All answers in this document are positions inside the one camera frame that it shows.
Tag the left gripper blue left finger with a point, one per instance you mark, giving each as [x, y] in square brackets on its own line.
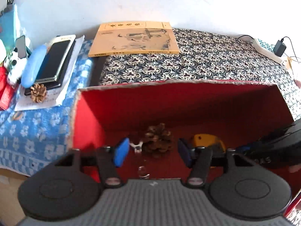
[121, 151]

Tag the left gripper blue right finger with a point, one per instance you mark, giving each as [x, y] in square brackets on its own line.
[184, 151]

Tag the clear tape roll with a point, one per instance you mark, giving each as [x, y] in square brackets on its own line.
[142, 172]

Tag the yellow tape measure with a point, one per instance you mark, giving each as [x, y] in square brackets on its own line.
[201, 141]

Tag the pine cone in box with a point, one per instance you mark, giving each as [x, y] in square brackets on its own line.
[157, 139]

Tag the red cardboard box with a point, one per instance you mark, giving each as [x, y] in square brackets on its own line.
[237, 112]

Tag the blue floral towel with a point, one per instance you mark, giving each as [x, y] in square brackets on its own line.
[32, 139]

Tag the patterned black white cloth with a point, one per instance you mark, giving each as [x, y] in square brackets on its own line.
[203, 56]

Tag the black notebook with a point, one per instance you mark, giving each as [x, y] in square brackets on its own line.
[51, 85]

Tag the white power strip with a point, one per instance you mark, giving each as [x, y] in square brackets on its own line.
[266, 49]

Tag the black power adapter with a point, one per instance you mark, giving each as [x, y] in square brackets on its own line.
[279, 48]

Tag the pine cone on paper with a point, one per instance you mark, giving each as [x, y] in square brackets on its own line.
[38, 93]

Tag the white paper sheet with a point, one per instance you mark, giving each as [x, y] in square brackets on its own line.
[54, 97]

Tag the yellow paperback book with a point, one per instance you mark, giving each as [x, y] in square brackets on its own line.
[134, 37]

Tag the black smartphone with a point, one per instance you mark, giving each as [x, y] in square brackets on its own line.
[55, 61]

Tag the blue glasses case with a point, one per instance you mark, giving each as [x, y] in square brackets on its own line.
[33, 65]

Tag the small red box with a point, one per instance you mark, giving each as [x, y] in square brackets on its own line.
[7, 91]

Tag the white panda plush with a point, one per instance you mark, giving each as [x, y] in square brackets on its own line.
[14, 66]

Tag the blue paper bag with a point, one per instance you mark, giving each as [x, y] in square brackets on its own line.
[10, 25]

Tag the metal keychain clasp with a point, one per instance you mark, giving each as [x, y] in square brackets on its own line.
[137, 147]

